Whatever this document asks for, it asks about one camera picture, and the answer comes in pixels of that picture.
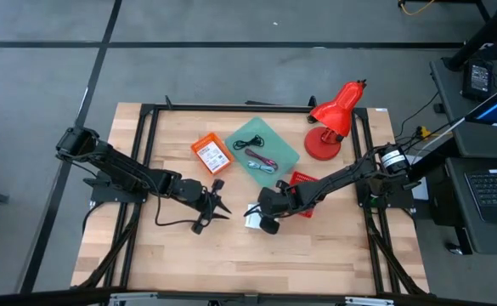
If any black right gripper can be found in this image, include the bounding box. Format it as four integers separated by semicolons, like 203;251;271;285
242;178;303;236

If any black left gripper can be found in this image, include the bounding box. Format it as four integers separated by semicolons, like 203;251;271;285
171;177;233;236

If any white card reader box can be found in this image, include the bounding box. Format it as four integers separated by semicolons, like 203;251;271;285
244;203;275;231

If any light blue cable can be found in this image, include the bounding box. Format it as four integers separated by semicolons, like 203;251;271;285
246;159;277;175

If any magenta braided cable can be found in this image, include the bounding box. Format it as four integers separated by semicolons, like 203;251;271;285
244;147;280;171

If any white box with barcode label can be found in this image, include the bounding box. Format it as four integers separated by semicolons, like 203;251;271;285
196;139;232;173

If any teal translucent plastic bin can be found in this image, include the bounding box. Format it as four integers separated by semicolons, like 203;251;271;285
223;116;302;190

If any red slotted plastic basket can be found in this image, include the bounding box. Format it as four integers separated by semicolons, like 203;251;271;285
288;170;320;219

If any orange slotted plastic basket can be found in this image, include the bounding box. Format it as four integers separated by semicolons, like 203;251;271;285
189;132;236;177

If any silver aluminium crossbar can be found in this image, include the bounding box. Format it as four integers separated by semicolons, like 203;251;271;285
107;291;396;306

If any red desk lamp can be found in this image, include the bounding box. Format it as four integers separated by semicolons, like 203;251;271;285
302;78;369;162

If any white paper sheet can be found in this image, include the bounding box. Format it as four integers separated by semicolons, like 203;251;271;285
404;153;430;201

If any dark grey desk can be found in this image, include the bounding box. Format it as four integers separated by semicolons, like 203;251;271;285
444;156;497;256
428;57;497;159

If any black laptop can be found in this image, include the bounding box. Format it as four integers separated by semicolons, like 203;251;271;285
464;167;497;226

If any black power adapter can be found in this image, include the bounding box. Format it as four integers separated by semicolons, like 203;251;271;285
461;58;495;102

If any person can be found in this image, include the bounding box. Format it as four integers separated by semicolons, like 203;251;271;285
442;0;497;72

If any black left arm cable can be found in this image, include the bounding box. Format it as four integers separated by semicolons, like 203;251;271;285
154;186;209;229

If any black aluminium table frame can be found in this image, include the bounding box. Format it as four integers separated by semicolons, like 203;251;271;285
71;95;431;298

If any yellow cable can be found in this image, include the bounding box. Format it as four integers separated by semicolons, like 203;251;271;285
398;0;437;17

